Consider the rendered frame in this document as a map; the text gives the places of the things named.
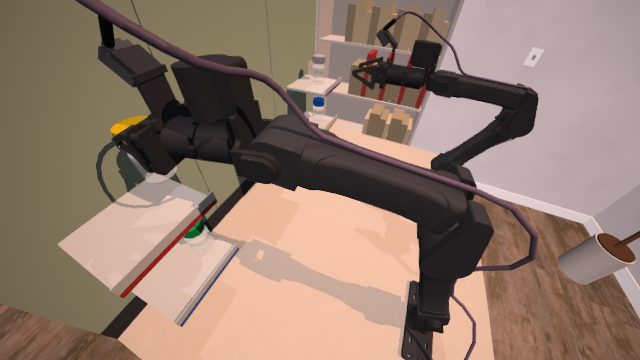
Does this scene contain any clear bottle with grey cap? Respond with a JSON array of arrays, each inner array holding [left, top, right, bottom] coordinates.
[[312, 54, 325, 82]]

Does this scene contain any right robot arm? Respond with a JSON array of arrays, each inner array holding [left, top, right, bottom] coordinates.
[[403, 40, 539, 172]]

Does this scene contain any white bottle with blue cap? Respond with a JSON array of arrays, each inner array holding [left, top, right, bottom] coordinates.
[[312, 97, 324, 121]]

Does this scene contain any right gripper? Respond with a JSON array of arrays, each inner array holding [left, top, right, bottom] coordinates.
[[352, 30, 408, 90]]

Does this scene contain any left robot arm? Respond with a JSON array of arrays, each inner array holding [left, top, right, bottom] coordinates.
[[171, 61, 494, 360]]

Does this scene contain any bottle with yellow cap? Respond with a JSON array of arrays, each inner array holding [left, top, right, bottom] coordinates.
[[111, 116, 178, 184]]

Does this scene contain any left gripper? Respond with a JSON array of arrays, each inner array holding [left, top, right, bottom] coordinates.
[[109, 44, 203, 175]]

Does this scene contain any clear bottle with green cap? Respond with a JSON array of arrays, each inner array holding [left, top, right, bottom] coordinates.
[[184, 218, 215, 255]]

